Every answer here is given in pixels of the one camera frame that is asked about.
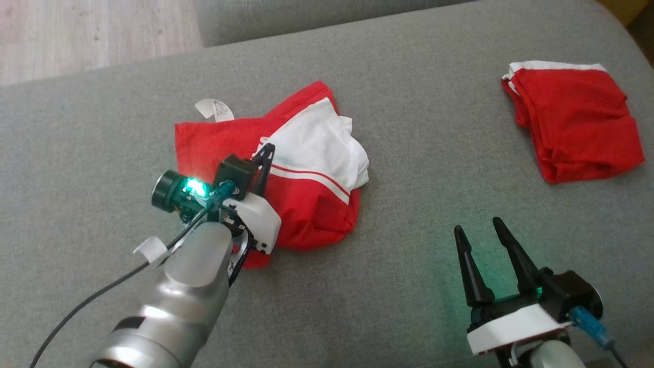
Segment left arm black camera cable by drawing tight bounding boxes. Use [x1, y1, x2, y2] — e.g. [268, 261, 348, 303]
[30, 181, 237, 368]

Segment long yellow sofa backrest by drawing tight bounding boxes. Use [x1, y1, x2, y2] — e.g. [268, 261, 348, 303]
[595, 0, 654, 26]

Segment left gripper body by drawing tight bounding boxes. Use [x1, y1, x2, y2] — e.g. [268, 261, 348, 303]
[221, 195, 282, 256]

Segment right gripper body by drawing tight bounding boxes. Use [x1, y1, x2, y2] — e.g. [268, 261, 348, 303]
[466, 294, 573, 356]

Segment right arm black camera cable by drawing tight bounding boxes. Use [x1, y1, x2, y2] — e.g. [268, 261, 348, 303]
[569, 306, 630, 368]

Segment red shorts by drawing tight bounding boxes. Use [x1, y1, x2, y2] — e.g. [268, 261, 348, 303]
[501, 60, 645, 184]

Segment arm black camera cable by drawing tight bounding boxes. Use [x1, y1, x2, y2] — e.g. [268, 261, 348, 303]
[30, 181, 237, 368]
[569, 306, 630, 368]

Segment white cable clip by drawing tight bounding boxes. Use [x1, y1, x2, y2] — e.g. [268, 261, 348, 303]
[133, 237, 169, 264]

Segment red shirt with white sleeves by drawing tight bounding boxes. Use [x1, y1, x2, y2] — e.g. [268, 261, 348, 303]
[174, 80, 370, 269]

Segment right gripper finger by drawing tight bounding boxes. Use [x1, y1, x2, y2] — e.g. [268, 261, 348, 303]
[454, 225, 495, 308]
[492, 217, 543, 296]

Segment yellow and grey sofa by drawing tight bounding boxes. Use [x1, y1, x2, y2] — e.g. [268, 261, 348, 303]
[0, 0, 654, 368]

